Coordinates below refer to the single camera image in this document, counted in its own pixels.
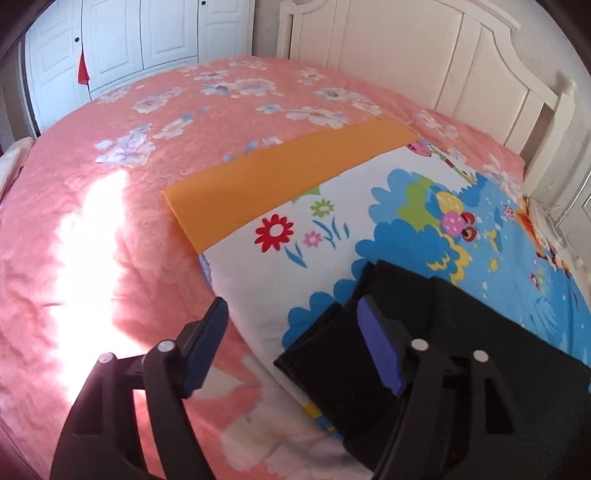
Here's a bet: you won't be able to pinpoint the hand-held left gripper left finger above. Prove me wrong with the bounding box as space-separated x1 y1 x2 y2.
50 296 230 480

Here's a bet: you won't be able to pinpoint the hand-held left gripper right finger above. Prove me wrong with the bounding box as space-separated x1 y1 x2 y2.
358 295 541 480

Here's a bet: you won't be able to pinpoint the black pants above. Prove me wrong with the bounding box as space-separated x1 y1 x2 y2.
273 259 591 480

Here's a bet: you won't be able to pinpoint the cartoon printed blanket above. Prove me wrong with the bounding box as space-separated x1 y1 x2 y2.
163 117 591 462

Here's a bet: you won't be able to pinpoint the pink floral bedspread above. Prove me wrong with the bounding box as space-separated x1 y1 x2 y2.
0 55 529 480

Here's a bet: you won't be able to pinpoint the white pillow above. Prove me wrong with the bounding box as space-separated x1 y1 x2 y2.
0 136 35 197

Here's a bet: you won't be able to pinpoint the white bed headboard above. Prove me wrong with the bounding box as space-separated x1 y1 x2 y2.
276 0 578 195

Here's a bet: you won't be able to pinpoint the white wardrobe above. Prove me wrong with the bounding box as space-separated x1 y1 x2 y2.
23 0 257 134

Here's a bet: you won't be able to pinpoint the white cable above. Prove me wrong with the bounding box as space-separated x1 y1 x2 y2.
529 196 578 247

